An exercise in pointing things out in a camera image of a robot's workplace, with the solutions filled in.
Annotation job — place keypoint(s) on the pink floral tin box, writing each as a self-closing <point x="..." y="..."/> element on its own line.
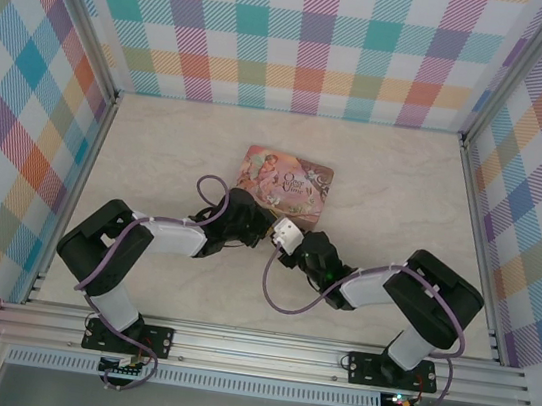
<point x="286" y="182"/>

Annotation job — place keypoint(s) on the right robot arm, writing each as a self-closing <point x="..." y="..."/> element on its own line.
<point x="434" y="297"/>

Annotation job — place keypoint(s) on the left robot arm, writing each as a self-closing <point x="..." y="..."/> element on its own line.
<point x="93" y="248"/>

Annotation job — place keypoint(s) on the small circuit board with lights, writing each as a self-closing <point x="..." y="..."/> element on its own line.
<point x="398" y="402"/>

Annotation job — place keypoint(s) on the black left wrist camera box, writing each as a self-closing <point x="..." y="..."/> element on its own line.
<point x="240" y="203"/>

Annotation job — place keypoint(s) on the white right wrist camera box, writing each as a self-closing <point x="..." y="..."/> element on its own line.
<point x="289" y="233"/>

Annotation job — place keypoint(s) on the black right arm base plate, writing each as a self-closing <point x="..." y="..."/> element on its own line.
<point x="361" y="367"/>

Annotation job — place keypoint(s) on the wide aluminium base rail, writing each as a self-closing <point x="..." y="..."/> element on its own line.
<point x="254" y="354"/>

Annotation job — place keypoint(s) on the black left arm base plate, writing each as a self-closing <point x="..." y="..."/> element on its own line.
<point x="158" y="341"/>

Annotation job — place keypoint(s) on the aluminium side rail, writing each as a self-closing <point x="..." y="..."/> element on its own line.
<point x="481" y="253"/>
<point x="75" y="196"/>

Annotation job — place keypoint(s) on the aluminium frame post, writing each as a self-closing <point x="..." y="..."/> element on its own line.
<point x="80" y="14"/>
<point x="514" y="70"/>

